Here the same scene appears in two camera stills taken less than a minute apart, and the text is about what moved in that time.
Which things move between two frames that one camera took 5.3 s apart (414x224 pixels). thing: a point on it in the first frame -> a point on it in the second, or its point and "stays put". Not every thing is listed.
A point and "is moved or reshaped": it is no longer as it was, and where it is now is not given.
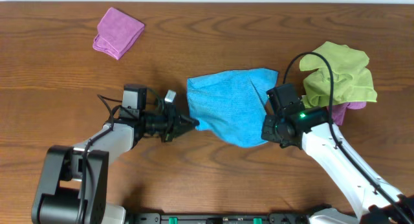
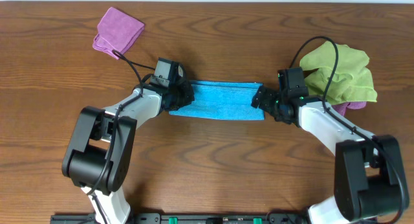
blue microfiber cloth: x=231 y=104 is moved or reshaped
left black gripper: x=170 y=123 -> x=185 y=95
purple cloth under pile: x=339 y=110 stays put
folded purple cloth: x=117 y=33 stays put
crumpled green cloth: x=352 y=79 stays put
